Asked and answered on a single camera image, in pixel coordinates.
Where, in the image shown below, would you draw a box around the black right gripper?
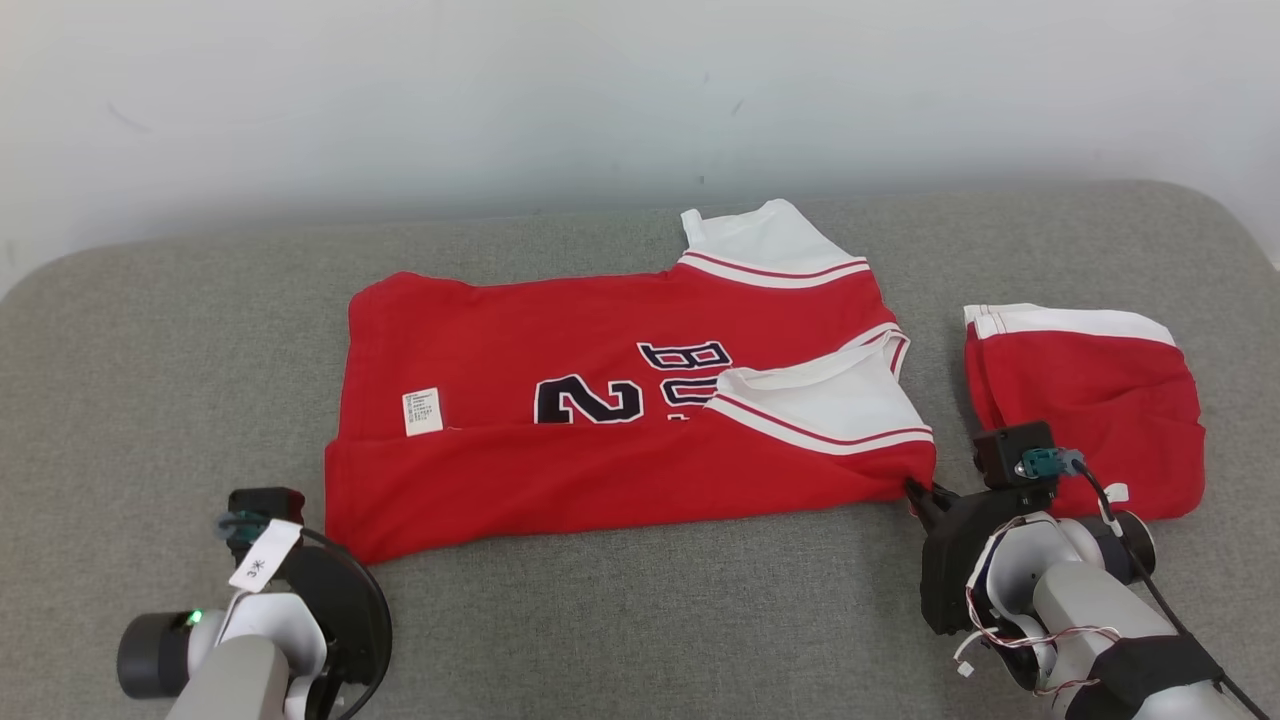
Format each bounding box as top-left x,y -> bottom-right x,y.
904,478 -> 1061,637

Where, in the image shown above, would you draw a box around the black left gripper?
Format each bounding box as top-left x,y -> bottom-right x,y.
270,540 -> 393,720

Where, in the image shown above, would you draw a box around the red basketball shorts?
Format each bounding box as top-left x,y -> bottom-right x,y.
962,303 -> 1207,523

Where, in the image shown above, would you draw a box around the red basketball jersey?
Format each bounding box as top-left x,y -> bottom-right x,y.
323,198 -> 938,566

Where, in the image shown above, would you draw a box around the white paper tag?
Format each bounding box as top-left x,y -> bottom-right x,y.
228,519 -> 303,593

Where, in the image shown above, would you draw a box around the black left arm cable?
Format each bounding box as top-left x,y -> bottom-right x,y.
296,527 -> 394,720

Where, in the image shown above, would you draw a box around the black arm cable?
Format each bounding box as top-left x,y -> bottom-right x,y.
296,527 -> 394,720
1075,462 -> 1271,720

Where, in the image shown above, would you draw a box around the teal right camera connector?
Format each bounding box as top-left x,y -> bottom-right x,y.
1018,447 -> 1086,479

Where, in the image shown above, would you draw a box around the thin red white wires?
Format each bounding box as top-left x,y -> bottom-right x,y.
955,515 -> 1123,698

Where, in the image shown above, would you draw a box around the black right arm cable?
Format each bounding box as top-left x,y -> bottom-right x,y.
1075,462 -> 1271,720

